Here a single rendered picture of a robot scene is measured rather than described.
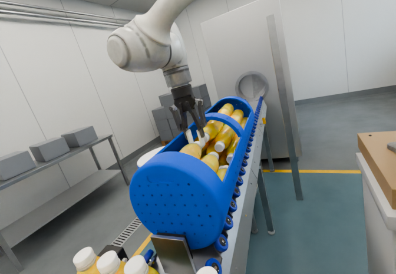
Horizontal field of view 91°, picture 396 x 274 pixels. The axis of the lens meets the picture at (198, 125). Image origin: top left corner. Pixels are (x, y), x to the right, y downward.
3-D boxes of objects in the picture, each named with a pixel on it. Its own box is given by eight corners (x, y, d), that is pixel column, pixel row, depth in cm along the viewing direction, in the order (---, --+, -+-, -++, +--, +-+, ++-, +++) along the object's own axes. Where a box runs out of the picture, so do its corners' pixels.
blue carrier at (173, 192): (258, 133, 127) (249, 91, 120) (234, 257, 50) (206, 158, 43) (217, 139, 138) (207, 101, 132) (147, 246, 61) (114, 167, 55)
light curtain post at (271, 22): (302, 196, 194) (274, 15, 153) (303, 200, 189) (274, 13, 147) (295, 196, 196) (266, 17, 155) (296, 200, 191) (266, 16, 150)
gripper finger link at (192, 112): (188, 100, 71) (191, 99, 70) (201, 127, 72) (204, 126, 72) (183, 102, 67) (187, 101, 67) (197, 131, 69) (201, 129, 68)
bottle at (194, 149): (158, 165, 56) (184, 140, 72) (167, 186, 58) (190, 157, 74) (179, 163, 53) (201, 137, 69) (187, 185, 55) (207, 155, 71)
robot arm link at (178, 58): (171, 71, 73) (149, 75, 62) (158, 28, 69) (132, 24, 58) (195, 63, 68) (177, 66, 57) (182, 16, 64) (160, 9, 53)
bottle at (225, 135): (234, 138, 97) (226, 155, 81) (220, 134, 99) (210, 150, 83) (237, 125, 94) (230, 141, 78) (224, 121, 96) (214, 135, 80)
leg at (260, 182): (274, 230, 166) (261, 165, 150) (275, 235, 160) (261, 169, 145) (267, 229, 168) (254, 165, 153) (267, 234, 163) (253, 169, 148)
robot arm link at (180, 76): (170, 71, 72) (175, 87, 74) (157, 73, 64) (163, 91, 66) (192, 65, 68) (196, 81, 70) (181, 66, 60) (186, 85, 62)
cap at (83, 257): (98, 251, 45) (95, 246, 44) (91, 267, 41) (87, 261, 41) (82, 256, 45) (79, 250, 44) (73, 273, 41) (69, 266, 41)
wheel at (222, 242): (218, 228, 55) (214, 231, 56) (214, 242, 51) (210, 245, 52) (231, 239, 55) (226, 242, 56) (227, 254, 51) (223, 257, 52)
